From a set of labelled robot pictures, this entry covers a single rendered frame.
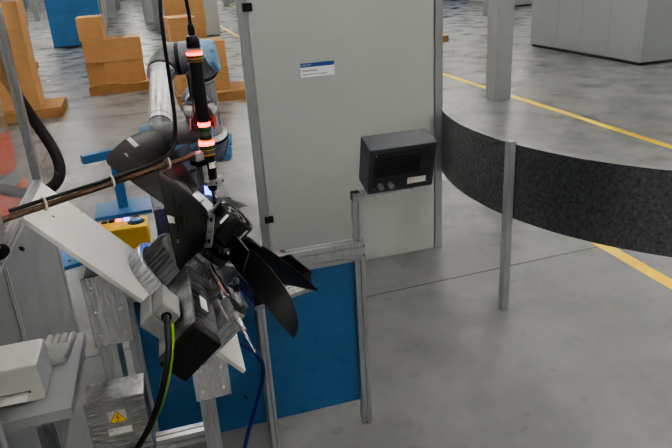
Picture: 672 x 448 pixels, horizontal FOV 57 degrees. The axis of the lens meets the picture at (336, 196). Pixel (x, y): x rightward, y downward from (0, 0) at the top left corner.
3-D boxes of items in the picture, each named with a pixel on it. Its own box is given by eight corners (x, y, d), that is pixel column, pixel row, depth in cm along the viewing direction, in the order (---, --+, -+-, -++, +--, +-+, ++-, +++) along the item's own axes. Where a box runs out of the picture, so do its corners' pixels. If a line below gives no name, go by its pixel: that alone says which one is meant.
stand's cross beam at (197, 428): (142, 456, 180) (139, 445, 179) (142, 446, 184) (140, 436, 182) (206, 440, 184) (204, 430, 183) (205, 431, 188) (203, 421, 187)
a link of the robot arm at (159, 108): (142, 38, 218) (136, 131, 186) (173, 35, 219) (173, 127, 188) (149, 64, 227) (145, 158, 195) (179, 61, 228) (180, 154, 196)
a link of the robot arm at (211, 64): (198, 152, 258) (173, 35, 220) (234, 148, 260) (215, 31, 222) (199, 171, 249) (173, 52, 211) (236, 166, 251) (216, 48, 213)
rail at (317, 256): (120, 304, 215) (116, 284, 212) (121, 299, 219) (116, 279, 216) (365, 259, 237) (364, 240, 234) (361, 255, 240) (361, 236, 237)
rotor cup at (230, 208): (196, 249, 160) (230, 213, 159) (180, 219, 170) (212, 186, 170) (233, 271, 170) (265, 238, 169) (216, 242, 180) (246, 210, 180)
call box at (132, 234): (102, 261, 205) (96, 232, 201) (104, 249, 214) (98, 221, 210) (151, 253, 209) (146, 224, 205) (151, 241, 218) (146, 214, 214)
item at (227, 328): (205, 366, 150) (190, 359, 146) (194, 341, 156) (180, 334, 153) (242, 328, 149) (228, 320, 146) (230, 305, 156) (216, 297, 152)
